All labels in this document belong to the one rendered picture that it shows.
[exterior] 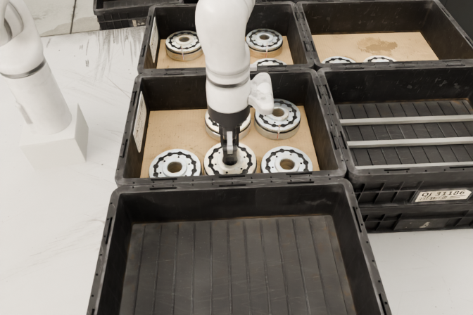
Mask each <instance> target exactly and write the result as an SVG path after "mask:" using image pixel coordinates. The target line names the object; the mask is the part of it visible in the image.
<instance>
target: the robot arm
mask: <svg viewBox="0 0 473 315"><path fill-rule="evenodd" d="M255 2H256V0H199V1H198V3H197V6H196V15H195V23H196V31H197V35H198V38H199V41H200V43H201V47H202V49H203V52H204V54H205V56H206V57H205V59H206V96H207V106H208V114H209V117H210V118H211V120H212V121H214V122H216V123H218V124H219V125H218V128H219V134H220V145H221V146H222V151H223V160H224V162H225V164H226V165H235V164H236V161H237V150H238V147H237V146H239V134H240V123H242V122H243V121H245V120H246V119H247V117H248V116H249V114H250V108H251V105H252V106H253V107H254V108H255V109H256V110H257V111H258V112H259V113H260V114H261V115H271V114H272V113H273V110H274V99H273V93H272V84H271V79H270V76H269V74H268V73H266V72H262V73H259V74H257V75H256V76H255V77H254V78H253V79H252V80H250V51H249V47H248V44H247V43H246V42H245V32H246V24H247V22H248V19H249V17H250V15H251V12H252V10H253V7H254V5H255ZM0 74H1V76H2V77H3V79H4V81H5V83H6V84H7V86H8V87H9V89H10V90H11V93H12V94H13V96H14V97H15V106H16V107H17V109H18V110H19V112H20V114H21V115H22V117H23V119H24V120H25V122H26V124H27V125H28V127H29V128H30V130H31V132H32V133H33V134H42V135H51V134H56V133H58V132H60V131H63V130H64V129H65V128H66V127H67V126H68V125H69V124H70V123H71V121H72V114H71V112H70V109H69V107H68V105H67V103H66V102H65V99H64V97H63V94H62V93H61V90H60V88H59V86H58V84H57V82H56V79H55V77H54V75H53V73H52V71H51V68H50V67H49V64H48V63H47V61H46V59H45V56H44V46H43V43H42V40H41V38H40V36H39V33H38V30H37V27H36V25H35V23H34V20H33V17H32V14H31V12H30V10H29V8H28V7H27V5H26V3H25V2H24V1H23V0H0ZM223 136H224V138H223ZM235 138H236V139H235Z"/></svg>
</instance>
